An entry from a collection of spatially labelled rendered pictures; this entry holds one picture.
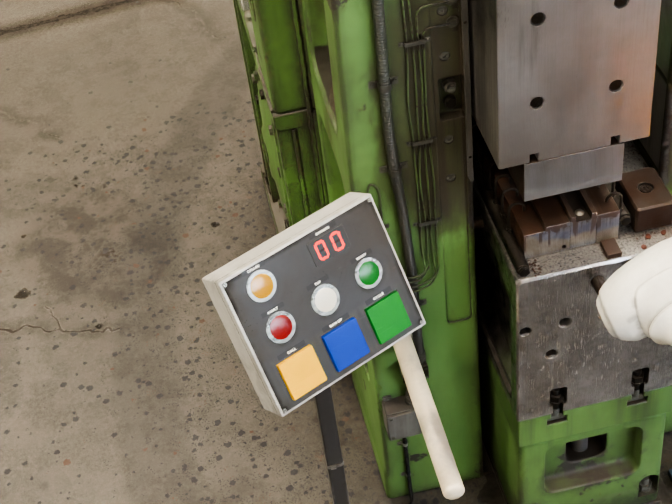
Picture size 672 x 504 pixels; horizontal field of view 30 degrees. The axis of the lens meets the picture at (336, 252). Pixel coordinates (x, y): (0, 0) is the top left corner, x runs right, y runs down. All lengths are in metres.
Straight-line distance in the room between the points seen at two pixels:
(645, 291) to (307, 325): 0.69
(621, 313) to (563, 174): 0.66
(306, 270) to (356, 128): 0.32
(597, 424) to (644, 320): 1.14
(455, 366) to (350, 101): 0.84
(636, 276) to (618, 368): 1.00
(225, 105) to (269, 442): 1.56
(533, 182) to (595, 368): 0.54
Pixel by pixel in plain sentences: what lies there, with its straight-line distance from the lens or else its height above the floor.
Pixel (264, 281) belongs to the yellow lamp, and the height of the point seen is 1.17.
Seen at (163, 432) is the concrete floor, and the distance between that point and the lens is 3.56.
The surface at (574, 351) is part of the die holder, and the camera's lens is 2.74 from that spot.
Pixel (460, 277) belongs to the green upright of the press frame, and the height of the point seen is 0.75.
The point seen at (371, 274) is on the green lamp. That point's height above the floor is 1.09.
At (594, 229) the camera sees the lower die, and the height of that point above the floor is 0.95.
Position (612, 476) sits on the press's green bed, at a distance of 3.17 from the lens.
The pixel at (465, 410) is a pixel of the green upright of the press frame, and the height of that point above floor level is 0.30.
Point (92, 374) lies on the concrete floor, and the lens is 3.76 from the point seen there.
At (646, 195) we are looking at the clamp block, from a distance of 2.63.
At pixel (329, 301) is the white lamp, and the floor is 1.09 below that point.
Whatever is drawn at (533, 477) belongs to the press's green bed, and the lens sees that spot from 3.06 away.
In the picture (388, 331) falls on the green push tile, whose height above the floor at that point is 0.99.
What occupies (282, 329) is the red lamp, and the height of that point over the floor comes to 1.09.
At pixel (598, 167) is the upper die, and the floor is 1.12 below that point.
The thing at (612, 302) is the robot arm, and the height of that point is 1.38.
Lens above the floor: 2.72
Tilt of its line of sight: 44 degrees down
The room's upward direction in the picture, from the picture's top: 8 degrees counter-clockwise
